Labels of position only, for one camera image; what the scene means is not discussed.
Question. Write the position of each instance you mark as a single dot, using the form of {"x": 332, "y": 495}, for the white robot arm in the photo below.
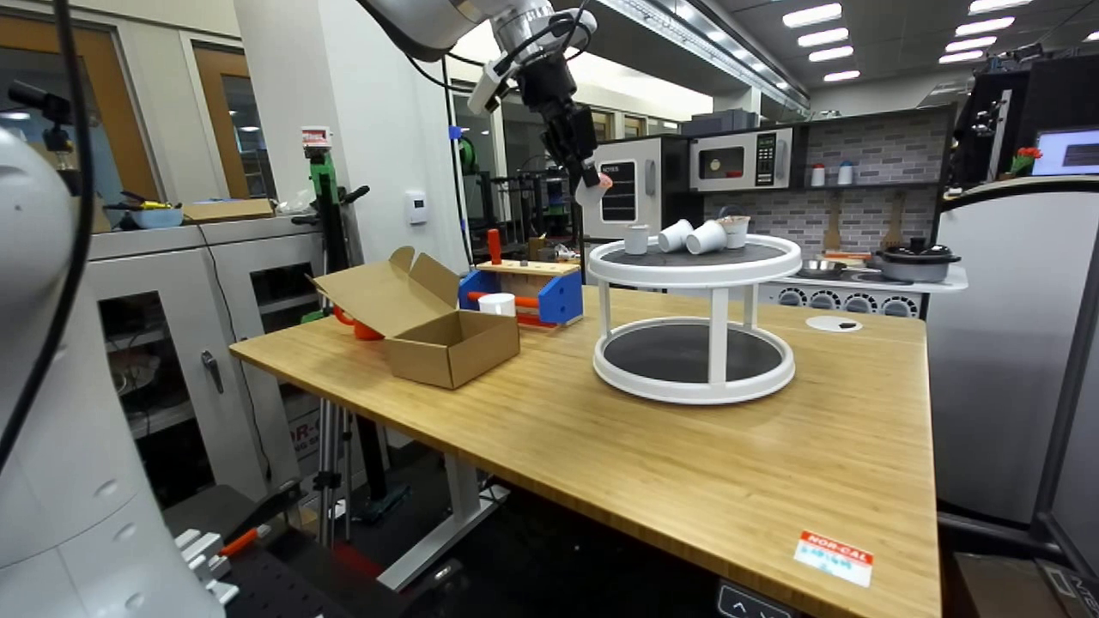
{"x": 532, "y": 39}

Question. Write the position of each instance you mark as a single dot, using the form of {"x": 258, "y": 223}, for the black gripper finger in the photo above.
{"x": 576, "y": 181}
{"x": 590, "y": 172}

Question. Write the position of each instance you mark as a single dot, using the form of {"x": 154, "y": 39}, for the grey storage cabinet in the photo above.
{"x": 173, "y": 304}

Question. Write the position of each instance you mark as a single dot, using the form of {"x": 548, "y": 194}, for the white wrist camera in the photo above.
{"x": 491, "y": 79}

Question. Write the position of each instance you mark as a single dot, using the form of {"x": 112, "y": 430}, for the blue wooden toy bench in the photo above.
{"x": 538, "y": 293}

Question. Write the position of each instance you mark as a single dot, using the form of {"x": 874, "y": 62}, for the white cup on stand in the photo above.
{"x": 675, "y": 234}
{"x": 637, "y": 238}
{"x": 705, "y": 238}

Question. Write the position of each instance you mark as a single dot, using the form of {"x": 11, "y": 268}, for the open cardboard box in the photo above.
{"x": 428, "y": 335}

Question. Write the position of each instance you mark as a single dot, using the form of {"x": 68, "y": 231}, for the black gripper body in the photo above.
{"x": 566, "y": 127}

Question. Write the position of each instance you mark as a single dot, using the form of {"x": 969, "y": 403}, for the toy microwave oven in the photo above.
{"x": 742, "y": 163}

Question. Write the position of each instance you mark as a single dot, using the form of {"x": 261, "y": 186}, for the white toy kitchen set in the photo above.
{"x": 856, "y": 186}

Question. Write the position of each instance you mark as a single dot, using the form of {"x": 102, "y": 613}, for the black toy pot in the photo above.
{"x": 916, "y": 262}

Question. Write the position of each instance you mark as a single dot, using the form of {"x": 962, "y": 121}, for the red white warning sticker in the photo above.
{"x": 837, "y": 558}

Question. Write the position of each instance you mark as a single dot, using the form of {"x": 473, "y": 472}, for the red toy peg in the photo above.
{"x": 491, "y": 238}

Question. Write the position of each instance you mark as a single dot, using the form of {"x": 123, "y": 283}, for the white two-tier round stand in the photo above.
{"x": 714, "y": 357}

